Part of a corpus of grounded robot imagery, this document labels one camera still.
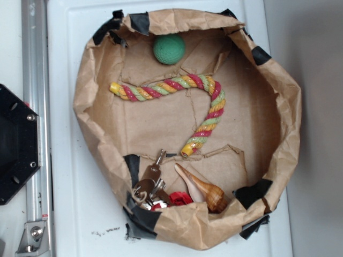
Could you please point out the brown paper bag bin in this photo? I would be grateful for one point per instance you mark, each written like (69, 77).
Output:
(226, 112)

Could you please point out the brown spiral seashell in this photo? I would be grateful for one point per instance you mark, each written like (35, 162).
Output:
(201, 191)

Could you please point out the red crumpled paper piece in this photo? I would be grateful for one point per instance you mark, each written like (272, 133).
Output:
(175, 198)

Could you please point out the green foam ball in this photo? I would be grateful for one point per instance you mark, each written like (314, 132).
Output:
(169, 49)

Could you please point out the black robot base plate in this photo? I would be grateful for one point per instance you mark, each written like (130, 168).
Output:
(19, 144)

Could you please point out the aluminium frame rail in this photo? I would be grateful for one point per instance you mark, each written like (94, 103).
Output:
(39, 189)

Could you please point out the metal corner bracket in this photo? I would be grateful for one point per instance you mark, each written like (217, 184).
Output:
(34, 241)

